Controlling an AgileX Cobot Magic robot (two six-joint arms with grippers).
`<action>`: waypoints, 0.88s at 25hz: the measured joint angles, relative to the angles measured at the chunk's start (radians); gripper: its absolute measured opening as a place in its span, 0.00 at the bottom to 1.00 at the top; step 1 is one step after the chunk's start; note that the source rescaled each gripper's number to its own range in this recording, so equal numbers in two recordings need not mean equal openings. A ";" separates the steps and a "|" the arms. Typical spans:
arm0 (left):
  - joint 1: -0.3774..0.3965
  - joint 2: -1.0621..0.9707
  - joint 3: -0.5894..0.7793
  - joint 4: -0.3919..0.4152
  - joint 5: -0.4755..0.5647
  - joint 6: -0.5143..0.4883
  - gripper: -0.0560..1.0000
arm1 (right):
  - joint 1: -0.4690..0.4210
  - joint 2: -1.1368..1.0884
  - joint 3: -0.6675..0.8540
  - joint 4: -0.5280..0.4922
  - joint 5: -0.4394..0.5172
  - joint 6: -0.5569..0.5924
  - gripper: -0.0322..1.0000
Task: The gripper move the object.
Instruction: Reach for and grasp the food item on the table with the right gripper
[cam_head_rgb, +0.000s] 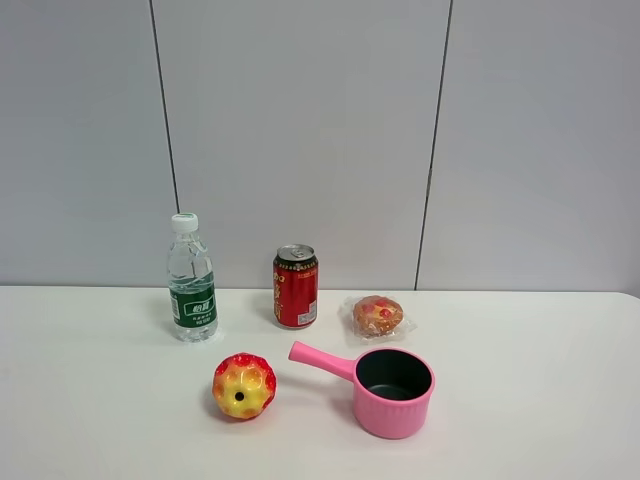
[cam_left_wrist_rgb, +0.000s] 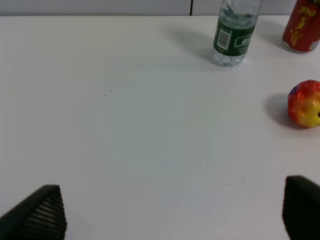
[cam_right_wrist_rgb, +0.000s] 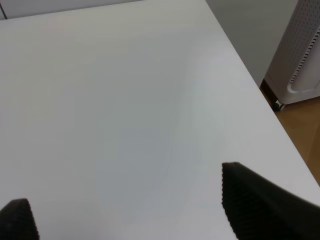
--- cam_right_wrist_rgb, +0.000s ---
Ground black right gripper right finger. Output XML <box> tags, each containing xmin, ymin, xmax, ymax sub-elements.
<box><xmin>221</xmin><ymin>162</ymin><xmax>320</xmax><ymax>240</ymax></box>

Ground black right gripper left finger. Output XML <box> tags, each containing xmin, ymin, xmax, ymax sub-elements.
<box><xmin>0</xmin><ymin>198</ymin><xmax>39</xmax><ymax>240</ymax></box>

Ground white perforated rolling cabinet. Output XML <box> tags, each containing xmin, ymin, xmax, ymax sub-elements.
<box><xmin>264</xmin><ymin>0</ymin><xmax>320</xmax><ymax>112</ymax></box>

